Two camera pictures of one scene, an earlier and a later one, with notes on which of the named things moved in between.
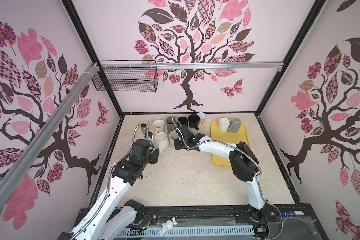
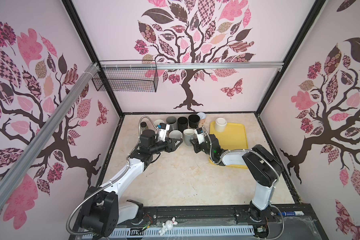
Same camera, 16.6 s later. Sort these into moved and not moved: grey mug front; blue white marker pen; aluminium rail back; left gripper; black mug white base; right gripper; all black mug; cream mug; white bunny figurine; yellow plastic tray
Moved: left gripper; right gripper
Not moved: yellow plastic tray; white bunny figurine; black mug white base; aluminium rail back; cream mug; blue white marker pen; grey mug front; all black mug
